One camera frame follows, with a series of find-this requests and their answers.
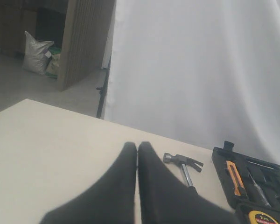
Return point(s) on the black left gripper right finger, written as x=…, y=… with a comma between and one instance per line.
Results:
x=165, y=200

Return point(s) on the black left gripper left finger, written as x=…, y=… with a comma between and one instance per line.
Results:
x=109, y=201

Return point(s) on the steel claw hammer black grip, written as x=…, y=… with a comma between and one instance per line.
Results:
x=182, y=162

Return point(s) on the black plastic tool case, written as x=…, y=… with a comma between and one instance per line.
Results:
x=266, y=174

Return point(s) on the orange utility knife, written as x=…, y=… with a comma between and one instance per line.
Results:
x=239, y=189

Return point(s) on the yellow black tape measure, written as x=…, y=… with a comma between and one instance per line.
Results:
x=258, y=217

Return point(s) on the clear tester screwdriver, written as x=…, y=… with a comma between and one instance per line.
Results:
x=260, y=191

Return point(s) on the black backdrop stand pole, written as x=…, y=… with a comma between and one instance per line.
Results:
x=103, y=91

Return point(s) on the white backdrop cloth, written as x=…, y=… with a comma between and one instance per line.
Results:
x=199, y=71

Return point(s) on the green printed bag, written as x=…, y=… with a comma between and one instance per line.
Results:
x=52, y=69

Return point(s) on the white woven sack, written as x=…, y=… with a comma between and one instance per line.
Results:
x=35, y=58

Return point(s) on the wooden ribbed panel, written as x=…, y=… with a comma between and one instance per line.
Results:
x=84, y=39

